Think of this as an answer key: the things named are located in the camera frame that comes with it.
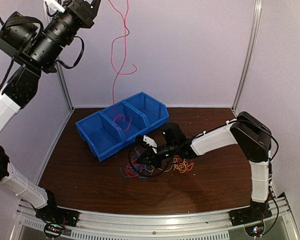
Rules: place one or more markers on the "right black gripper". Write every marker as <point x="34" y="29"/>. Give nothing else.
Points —
<point x="153" y="159"/>

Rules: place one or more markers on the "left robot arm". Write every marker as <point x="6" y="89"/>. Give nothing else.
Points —
<point x="35" y="48"/>

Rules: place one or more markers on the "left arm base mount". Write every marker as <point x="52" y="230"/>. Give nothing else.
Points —
<point x="56" y="218"/>

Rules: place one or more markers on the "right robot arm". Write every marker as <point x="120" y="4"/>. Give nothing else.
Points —
<point x="253" y="138"/>

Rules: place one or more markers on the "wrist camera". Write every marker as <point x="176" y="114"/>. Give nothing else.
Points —
<point x="54" y="5"/>
<point x="150" y="143"/>

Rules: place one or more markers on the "aluminium frame post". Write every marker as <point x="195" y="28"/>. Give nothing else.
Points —
<point x="253" y="36"/>
<point x="59" y="68"/>

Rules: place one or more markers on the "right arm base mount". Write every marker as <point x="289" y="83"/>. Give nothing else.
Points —
<point x="253" y="217"/>

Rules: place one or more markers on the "right aluminium frame post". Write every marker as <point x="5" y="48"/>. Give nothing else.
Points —
<point x="253" y="36"/>

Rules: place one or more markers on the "front aluminium rail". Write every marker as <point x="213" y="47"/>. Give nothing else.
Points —
<point x="213" y="225"/>

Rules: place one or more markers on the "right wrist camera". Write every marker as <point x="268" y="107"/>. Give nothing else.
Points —
<point x="150" y="143"/>

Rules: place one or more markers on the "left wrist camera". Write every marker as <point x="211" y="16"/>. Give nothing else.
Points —
<point x="54" y="5"/>

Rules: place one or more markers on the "blue three-compartment bin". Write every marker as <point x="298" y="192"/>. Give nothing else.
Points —
<point x="109" y="130"/>

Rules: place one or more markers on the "left aluminium frame post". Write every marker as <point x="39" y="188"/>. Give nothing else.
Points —
<point x="59" y="68"/>

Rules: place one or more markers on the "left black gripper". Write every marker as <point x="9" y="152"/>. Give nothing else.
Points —
<point x="84" y="11"/>

